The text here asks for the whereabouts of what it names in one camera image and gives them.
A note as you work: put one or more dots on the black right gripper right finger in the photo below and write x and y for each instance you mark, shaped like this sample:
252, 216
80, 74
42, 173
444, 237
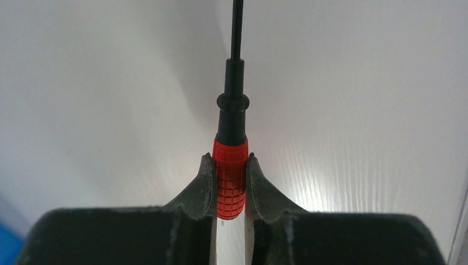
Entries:
278, 231

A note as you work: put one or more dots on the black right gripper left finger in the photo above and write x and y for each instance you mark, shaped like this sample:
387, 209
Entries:
182, 231

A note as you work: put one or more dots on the blue plastic bin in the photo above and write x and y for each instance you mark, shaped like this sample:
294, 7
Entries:
11, 245

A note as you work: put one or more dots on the red black screwdriver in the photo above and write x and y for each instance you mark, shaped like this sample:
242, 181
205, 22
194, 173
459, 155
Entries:
230, 150

